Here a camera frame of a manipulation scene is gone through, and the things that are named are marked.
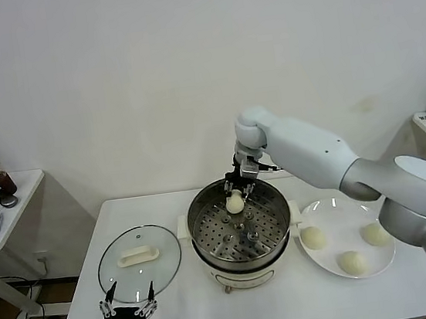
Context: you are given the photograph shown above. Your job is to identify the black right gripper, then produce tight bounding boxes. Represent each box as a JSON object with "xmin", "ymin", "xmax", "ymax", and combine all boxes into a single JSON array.
[{"xmin": 221, "ymin": 158, "xmax": 260, "ymax": 205}]

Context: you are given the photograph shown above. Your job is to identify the white steamed baozi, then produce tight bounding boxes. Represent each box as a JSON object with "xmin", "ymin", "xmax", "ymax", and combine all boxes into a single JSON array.
[
  {"xmin": 360, "ymin": 220, "xmax": 394, "ymax": 249},
  {"xmin": 299, "ymin": 224, "xmax": 328, "ymax": 253},
  {"xmin": 336, "ymin": 248, "xmax": 370, "ymax": 280},
  {"xmin": 223, "ymin": 188, "xmax": 247, "ymax": 216}
]

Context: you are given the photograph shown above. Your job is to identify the glass lid with cream handle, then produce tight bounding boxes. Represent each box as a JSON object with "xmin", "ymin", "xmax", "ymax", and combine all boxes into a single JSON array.
[{"xmin": 92, "ymin": 221, "xmax": 188, "ymax": 307}]

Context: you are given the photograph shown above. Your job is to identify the stainless steel steamer basket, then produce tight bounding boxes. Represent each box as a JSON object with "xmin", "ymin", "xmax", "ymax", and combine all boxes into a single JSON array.
[{"xmin": 182, "ymin": 171, "xmax": 297, "ymax": 273}]

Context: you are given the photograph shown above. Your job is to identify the white round plate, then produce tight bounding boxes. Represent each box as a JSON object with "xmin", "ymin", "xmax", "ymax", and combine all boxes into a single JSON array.
[{"xmin": 294, "ymin": 190, "xmax": 400, "ymax": 285}]

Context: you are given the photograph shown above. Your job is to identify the white side table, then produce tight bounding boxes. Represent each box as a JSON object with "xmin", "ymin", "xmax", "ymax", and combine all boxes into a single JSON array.
[{"xmin": 0, "ymin": 162, "xmax": 108, "ymax": 319}]

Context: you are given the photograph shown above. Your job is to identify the grey round puck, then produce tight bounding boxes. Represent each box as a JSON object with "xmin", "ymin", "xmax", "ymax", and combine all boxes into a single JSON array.
[{"xmin": 0, "ymin": 194, "xmax": 20, "ymax": 211}]

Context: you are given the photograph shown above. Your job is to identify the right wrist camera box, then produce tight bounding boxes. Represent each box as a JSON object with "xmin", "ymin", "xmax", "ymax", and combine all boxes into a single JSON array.
[{"xmin": 238, "ymin": 155, "xmax": 261, "ymax": 179}]

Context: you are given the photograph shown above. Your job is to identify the white wall outlet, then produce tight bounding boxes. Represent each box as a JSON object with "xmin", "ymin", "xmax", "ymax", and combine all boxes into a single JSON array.
[{"xmin": 32, "ymin": 248, "xmax": 58, "ymax": 265}]

